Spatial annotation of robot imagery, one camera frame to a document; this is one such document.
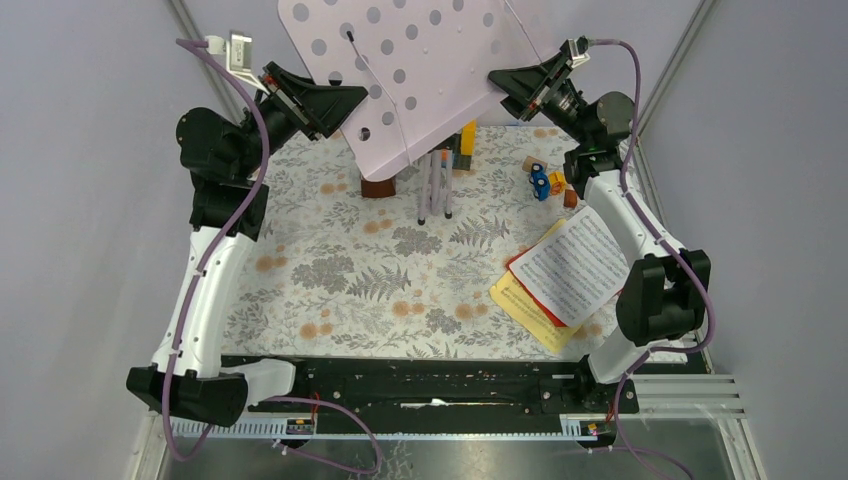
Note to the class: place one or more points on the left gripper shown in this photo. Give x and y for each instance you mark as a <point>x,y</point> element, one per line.
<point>324,106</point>

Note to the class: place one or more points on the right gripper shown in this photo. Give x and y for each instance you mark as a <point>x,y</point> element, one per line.
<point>530,90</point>

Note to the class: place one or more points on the pink music stand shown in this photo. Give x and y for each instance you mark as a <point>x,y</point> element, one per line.
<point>424,65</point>

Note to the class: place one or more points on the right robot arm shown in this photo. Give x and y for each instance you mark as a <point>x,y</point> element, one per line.
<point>665,294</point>

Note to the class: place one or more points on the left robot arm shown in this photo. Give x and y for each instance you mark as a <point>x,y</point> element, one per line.
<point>186,377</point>

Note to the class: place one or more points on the wooden block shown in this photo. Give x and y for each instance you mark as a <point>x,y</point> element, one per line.
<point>530,162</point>

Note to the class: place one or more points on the yellow toy brick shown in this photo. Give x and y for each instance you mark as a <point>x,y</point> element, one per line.
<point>468,138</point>

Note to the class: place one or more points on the blue toy car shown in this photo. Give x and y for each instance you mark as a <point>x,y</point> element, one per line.
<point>539,181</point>

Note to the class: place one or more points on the dark grey brick baseplate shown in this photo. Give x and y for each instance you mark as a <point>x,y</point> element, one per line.
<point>461,164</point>

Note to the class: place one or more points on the brown metronome box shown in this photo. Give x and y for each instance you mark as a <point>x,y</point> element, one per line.
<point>378,189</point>

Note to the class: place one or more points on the small brown block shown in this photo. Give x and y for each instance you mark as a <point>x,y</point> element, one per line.
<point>570,199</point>

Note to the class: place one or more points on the floral table mat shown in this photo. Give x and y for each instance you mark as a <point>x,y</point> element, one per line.
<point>334,273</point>

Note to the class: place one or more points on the white sheet music page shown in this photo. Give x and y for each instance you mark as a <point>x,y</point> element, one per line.
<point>575,271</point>

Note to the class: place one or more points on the yellow sheet music page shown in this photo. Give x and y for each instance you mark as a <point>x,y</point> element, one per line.
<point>508,294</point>

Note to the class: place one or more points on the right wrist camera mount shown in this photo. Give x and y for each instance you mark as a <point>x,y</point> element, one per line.
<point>576,51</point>

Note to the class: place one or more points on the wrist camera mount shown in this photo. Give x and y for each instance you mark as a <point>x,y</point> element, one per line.
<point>237,53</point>
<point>576,51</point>

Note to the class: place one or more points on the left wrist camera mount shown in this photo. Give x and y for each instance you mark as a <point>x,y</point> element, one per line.
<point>237,53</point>

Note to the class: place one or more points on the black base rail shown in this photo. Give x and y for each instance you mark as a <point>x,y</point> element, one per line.
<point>428,396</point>

